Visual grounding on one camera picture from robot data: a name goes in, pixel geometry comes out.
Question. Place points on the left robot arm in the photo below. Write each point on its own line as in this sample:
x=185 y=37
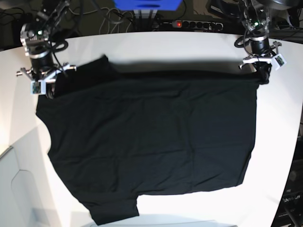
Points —
x=256 y=19

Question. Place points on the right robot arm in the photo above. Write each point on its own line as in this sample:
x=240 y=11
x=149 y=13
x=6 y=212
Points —
x=40 y=47

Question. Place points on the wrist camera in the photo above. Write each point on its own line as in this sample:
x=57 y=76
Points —
x=38 y=87
x=278 y=61

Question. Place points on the black power strip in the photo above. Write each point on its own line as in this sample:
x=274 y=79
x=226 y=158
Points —
x=191 y=25

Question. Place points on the black box with white lettering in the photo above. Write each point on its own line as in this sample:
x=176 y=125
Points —
x=290 y=209

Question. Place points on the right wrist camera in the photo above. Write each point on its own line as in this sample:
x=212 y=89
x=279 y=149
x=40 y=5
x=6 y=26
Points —
x=38 y=87

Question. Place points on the black T-shirt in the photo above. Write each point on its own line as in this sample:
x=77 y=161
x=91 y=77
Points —
x=116 y=136

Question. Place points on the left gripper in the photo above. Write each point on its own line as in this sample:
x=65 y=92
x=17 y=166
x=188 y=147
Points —
x=261 y=55

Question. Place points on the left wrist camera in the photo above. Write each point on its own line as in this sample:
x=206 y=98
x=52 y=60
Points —
x=278 y=61

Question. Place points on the blue plastic bin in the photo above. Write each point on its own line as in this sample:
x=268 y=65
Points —
x=127 y=5

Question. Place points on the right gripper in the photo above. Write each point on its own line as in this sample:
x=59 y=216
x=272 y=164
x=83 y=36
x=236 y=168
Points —
x=45 y=69

